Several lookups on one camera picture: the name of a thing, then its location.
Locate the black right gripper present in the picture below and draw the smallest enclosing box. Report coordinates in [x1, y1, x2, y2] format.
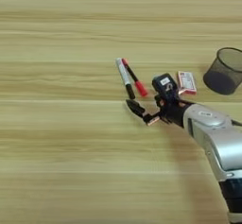
[125, 94, 195, 129]

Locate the black marker red cap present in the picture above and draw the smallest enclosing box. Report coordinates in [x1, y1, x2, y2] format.
[121, 58, 148, 97]

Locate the silver marker black cap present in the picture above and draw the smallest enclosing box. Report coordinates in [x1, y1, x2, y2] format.
[114, 57, 136, 100]

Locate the small black box white label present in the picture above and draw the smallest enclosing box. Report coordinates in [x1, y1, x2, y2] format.
[151, 73, 180, 101]

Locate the red and white card box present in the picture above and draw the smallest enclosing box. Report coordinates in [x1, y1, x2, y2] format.
[176, 70, 198, 95]

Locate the black mesh pen cup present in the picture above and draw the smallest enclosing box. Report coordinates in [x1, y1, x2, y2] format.
[202, 46, 242, 96]

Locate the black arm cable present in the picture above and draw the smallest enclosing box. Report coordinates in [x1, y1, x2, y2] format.
[231, 118, 242, 129]

